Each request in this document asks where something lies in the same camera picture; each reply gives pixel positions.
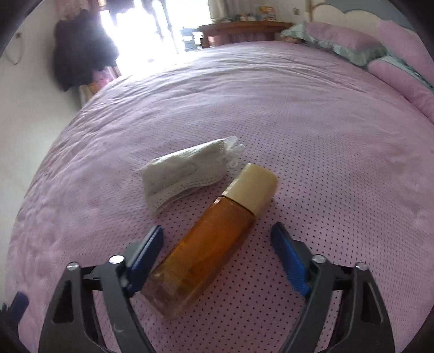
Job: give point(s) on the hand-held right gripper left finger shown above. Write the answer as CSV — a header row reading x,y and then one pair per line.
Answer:
x,y
145,253

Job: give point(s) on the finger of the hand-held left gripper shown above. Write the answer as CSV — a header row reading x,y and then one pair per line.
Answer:
x,y
19,307

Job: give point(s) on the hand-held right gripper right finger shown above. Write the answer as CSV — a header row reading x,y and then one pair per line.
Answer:
x,y
291,263

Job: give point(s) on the amber lotion bottle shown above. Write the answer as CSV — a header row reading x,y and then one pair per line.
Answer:
x,y
203,247

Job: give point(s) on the white tissue pack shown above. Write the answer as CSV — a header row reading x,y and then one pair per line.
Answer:
x,y
183,173

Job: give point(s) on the colourful hanging cloth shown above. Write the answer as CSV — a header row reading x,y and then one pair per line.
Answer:
x,y
96,83

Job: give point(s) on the purple pillow with teal ruffle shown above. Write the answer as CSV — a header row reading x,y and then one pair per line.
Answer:
x,y
403,85
342,42

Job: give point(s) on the black hanging coats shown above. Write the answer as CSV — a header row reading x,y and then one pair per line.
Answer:
x,y
81,47

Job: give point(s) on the blue chair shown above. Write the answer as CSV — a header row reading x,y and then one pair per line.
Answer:
x,y
190,39

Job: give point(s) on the sliding glass door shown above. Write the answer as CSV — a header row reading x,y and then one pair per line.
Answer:
x,y
149,23

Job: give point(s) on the wooden desk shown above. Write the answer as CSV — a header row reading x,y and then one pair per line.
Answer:
x,y
244,30

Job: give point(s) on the plain purple pillow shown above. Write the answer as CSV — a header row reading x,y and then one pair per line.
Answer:
x,y
407,51

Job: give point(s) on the row of small desk items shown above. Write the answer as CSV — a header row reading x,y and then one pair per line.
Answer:
x,y
240,17

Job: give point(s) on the yellow box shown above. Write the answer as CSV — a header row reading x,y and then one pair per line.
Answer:
x,y
268,13

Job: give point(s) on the blue white padded headboard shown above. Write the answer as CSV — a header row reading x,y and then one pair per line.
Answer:
x,y
352,12

